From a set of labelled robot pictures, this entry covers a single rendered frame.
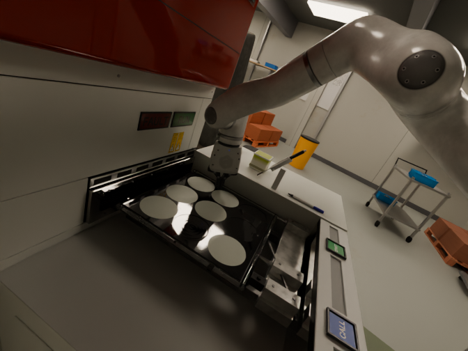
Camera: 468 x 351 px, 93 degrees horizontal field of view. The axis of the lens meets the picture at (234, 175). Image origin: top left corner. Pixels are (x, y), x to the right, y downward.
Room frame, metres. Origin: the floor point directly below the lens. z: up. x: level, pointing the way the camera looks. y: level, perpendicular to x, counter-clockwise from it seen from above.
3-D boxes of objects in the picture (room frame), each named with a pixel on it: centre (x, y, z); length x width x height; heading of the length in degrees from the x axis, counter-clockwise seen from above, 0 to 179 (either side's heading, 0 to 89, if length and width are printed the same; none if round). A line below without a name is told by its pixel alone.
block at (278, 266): (0.45, -0.22, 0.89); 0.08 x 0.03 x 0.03; 76
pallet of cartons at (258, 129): (5.71, -0.14, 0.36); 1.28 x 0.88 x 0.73; 156
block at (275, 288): (0.37, -0.20, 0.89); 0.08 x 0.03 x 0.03; 76
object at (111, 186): (0.61, 0.23, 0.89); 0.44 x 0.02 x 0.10; 166
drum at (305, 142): (4.91, -1.20, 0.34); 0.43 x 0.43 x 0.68
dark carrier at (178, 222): (0.57, 0.02, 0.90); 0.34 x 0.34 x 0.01; 76
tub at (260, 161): (0.91, -0.08, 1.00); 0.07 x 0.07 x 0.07; 76
